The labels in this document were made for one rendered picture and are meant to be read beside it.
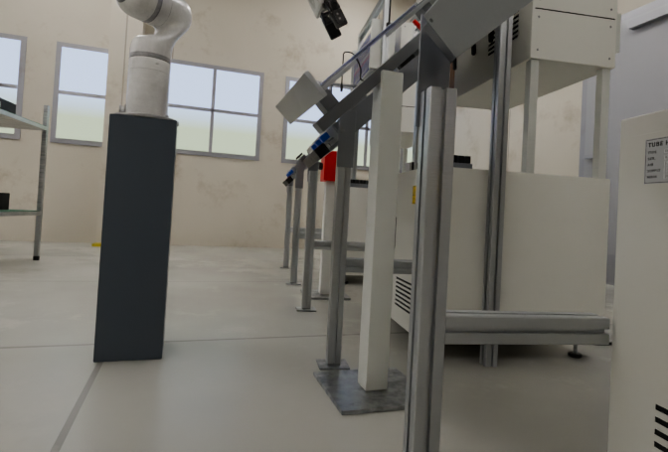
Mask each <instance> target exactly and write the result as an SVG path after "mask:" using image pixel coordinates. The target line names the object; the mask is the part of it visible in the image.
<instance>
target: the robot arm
mask: <svg viewBox="0 0 668 452"><path fill-rule="evenodd" d="M116 2H117V4H118V6H119V8H120V9H121V10H122V11H123V12H124V13H125V14H127V15H128V16H130V17H132V18H134V19H137V20H139V21H141V22H144V23H146V24H148V25H150V26H153V27H154V28H155V32H154V34H153V35H139V36H136V37H134V38H133V39H132V41H131V43H130V48H129V61H128V76H127V91H126V104H124V106H123V105H121V104H120V105H119V109H118V111H119V112H115V113H114V114H123V115H132V116H141V117H150V118H159V119H168V120H175V119H173V118H169V116H168V102H169V86H170V72H171V57H172V50H173V47H174V45H175V43H176V42H177V41H178V40H179V39H180V38H181V37H182V36H183V35H184V34H185V33H186V32H187V31H188V30H189V28H190V26H191V23H192V13H191V9H190V7H189V5H188V4H187V2H186V1H185V0H116ZM308 2H309V5H310V7H311V9H312V11H313V13H314V16H315V18H317V19H319V18H321V20H322V23H323V25H324V27H325V29H326V31H327V33H328V35H329V37H330V39H331V40H334V39H336V38H338V37H340V36H341V35H342V34H341V32H340V30H339V28H341V27H343V26H345V25H347V24H348V21H347V19H346V17H345V15H344V13H343V11H342V9H341V8H340V5H339V3H338V2H337V0H308ZM339 8H340V9H339ZM325 11H327V12H325ZM324 12H325V13H324ZM331 12H332V13H331ZM328 15H329V17H328Z"/></svg>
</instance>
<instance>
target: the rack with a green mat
mask: <svg viewBox="0 0 668 452"><path fill-rule="evenodd" d="M49 118H50V107H49V106H48V105H44V114H43V125H42V124H40V123H37V122H35V121H32V120H29V119H27V118H24V117H22V116H19V115H17V114H14V113H11V112H9V111H6V110H4V109H1V108H0V127H3V128H16V129H29V130H42V142H41V156H40V171H39V185H38V199H37V210H36V211H29V210H0V217H10V216H36V227H35V241H34V255H33V260H40V245H41V231H42V217H43V203H44V189H45V175H46V161H47V146H48V132H49Z"/></svg>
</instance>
